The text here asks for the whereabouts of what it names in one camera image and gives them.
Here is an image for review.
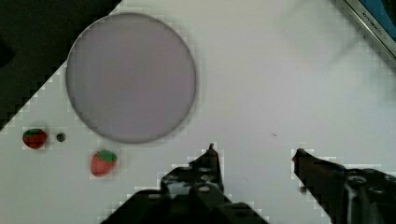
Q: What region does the black toaster oven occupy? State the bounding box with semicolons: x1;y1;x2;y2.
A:
344;0;396;57

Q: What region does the dark red toy strawberry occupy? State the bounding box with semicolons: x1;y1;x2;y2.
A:
22;129;48;149

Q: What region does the light red toy strawberry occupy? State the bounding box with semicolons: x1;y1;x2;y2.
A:
91;150;118;177

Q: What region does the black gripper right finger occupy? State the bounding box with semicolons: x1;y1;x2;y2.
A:
292;148;396;224

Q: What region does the round grey plate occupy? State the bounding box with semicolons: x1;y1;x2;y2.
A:
65;13;197;144

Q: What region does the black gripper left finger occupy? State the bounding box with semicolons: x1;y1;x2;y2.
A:
100;145;268;224

